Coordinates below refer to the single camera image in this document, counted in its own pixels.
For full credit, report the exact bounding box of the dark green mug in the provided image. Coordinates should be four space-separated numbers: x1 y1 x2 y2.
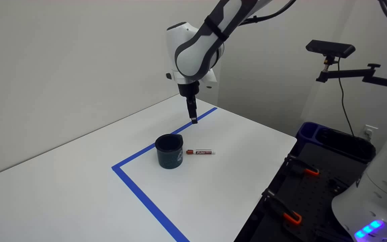
155 133 184 169

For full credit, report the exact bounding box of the blue tape line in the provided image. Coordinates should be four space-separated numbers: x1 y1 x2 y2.
112 107 218 242

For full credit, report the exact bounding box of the blue bin with black liner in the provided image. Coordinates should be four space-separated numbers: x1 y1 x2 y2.
296 122 377 164

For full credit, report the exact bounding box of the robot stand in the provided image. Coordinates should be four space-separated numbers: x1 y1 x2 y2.
234 141 387 242

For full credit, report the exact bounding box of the black clamp with orange handle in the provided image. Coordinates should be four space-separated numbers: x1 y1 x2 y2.
261 189 303 225
284 154 320 176

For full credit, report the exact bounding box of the camera on mount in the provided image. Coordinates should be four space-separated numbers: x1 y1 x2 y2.
306 40 387 92

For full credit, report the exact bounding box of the black cable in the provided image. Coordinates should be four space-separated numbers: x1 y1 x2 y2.
337 58 355 137

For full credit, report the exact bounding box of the wall socket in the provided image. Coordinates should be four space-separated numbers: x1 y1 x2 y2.
362 124 379 142

